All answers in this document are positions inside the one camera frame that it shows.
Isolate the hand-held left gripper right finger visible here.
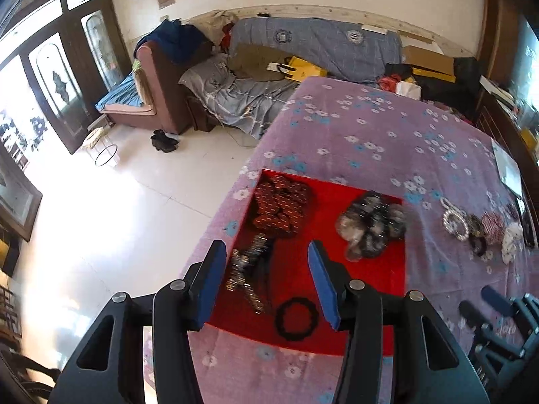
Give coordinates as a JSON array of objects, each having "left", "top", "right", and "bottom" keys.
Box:
[{"left": 307, "top": 240, "right": 491, "bottom": 404}]

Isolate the dark red dotted scrunchie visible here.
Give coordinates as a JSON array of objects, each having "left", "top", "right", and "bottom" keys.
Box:
[{"left": 251, "top": 177, "right": 314, "bottom": 238}]

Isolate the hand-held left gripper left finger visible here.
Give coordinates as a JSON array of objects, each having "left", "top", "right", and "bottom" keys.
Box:
[{"left": 47, "top": 239, "right": 228, "bottom": 404}]

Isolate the grey sheer scrunchie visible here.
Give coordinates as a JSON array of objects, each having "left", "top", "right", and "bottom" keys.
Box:
[{"left": 336, "top": 191, "right": 408, "bottom": 261}]

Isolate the white dotted scrunchie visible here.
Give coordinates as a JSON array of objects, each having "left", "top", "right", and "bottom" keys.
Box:
[{"left": 501, "top": 223, "right": 524, "bottom": 264}]

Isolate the black scrunchie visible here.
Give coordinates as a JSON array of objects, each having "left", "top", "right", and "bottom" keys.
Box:
[{"left": 275, "top": 297, "right": 318, "bottom": 342}]

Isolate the blue seat cushion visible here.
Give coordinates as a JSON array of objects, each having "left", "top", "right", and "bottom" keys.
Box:
[{"left": 96, "top": 73, "right": 157, "bottom": 114}]

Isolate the blue plaid sofa cover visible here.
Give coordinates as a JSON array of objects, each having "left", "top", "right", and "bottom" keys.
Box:
[{"left": 229, "top": 17, "right": 403, "bottom": 85}]

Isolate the dark framed mirror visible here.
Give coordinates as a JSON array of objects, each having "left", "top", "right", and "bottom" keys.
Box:
[{"left": 0, "top": 147, "right": 43, "bottom": 242}]

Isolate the beige clothing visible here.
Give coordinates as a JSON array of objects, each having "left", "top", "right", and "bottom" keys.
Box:
[{"left": 198, "top": 9, "right": 239, "bottom": 47}]

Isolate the leopard print hair tie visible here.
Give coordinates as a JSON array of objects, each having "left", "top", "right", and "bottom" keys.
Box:
[{"left": 465, "top": 214, "right": 485, "bottom": 238}]

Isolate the yellow paper bag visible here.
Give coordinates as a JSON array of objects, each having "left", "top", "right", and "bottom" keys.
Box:
[{"left": 266, "top": 56, "right": 327, "bottom": 82}]

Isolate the dark wooden glass door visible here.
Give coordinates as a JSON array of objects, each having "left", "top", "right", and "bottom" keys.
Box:
[{"left": 0, "top": 0, "right": 135, "bottom": 154}]

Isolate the cardboard box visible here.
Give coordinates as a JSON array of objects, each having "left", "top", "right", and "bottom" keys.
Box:
[{"left": 402, "top": 44, "right": 455, "bottom": 77}]

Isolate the wooden cabinet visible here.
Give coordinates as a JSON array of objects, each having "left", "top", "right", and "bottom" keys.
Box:
[{"left": 476, "top": 0, "right": 539, "bottom": 165}]

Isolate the black phone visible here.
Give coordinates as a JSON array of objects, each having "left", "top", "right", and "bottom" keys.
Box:
[{"left": 516, "top": 197, "right": 536, "bottom": 249}]

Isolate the grey bedsheet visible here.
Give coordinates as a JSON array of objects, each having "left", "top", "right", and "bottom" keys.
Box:
[{"left": 179, "top": 57, "right": 302, "bottom": 139}]

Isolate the pair of black boots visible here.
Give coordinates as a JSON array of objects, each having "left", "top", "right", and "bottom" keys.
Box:
[{"left": 151, "top": 130, "right": 180, "bottom": 153}]

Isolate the black wire stool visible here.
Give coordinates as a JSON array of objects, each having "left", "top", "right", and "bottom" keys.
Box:
[{"left": 82, "top": 128, "right": 119, "bottom": 167}]

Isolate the dark blue clothing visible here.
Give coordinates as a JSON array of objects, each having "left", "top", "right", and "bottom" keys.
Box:
[{"left": 135, "top": 19, "right": 215, "bottom": 66}]

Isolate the black bag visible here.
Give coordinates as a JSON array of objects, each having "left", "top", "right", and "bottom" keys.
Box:
[{"left": 385, "top": 57, "right": 485, "bottom": 112}]

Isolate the rhinestone hair clip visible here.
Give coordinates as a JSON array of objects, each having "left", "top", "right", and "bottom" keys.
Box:
[{"left": 226, "top": 233, "right": 274, "bottom": 314}]

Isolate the red tray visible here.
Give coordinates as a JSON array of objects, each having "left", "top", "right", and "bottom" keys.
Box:
[{"left": 206, "top": 169, "right": 407, "bottom": 356}]

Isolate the olive jacket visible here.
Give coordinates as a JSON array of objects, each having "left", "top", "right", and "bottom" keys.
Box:
[{"left": 228, "top": 43, "right": 295, "bottom": 81}]

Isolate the white paper sheet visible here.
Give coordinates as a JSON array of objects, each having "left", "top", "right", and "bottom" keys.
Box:
[{"left": 492, "top": 139, "right": 524, "bottom": 198}]

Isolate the brown sofa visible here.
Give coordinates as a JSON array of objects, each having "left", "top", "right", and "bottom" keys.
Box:
[{"left": 101, "top": 8, "right": 405, "bottom": 139}]

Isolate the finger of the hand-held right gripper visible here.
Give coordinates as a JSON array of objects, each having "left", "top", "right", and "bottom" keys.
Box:
[
  {"left": 481, "top": 285, "right": 539, "bottom": 326},
  {"left": 458, "top": 301, "right": 525, "bottom": 360}
]

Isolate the red plaid scrunchie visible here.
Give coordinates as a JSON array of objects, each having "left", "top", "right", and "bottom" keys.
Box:
[{"left": 480, "top": 211, "right": 506, "bottom": 240}]

